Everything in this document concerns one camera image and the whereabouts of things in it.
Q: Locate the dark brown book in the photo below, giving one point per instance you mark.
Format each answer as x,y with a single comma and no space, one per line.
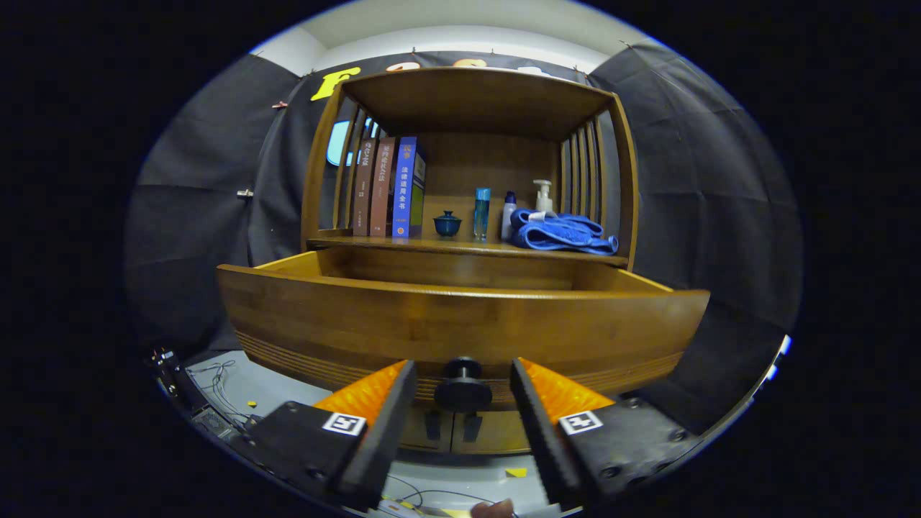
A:
363,191

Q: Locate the wooden cabinet door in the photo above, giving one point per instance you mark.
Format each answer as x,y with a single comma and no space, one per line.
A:
504,435
421,432

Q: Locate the white pump bottle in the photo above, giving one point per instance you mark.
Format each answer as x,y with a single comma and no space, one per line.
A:
544,200

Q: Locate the white bottle with blue cap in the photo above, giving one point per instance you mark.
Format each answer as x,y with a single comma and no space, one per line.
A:
508,219

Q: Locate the wooden cabinet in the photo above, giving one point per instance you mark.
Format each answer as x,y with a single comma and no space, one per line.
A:
489,165

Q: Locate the blue lidded tea bowl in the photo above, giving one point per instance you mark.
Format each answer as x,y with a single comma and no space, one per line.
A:
447,226

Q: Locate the blue book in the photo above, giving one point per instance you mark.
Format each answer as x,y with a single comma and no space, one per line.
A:
404,191

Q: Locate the wooden countertop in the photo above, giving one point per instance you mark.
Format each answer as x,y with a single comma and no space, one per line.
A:
460,247

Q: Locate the blue folded towel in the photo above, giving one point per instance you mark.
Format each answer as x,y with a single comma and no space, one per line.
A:
561,236

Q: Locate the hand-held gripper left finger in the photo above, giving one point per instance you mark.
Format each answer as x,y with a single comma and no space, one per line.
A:
378,439

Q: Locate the clear blue bottle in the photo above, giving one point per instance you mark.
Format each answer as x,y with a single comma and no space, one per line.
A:
481,216

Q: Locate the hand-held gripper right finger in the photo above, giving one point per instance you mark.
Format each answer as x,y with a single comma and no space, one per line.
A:
550,439

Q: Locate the reddish brown book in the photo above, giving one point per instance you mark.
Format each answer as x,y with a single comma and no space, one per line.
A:
381,191

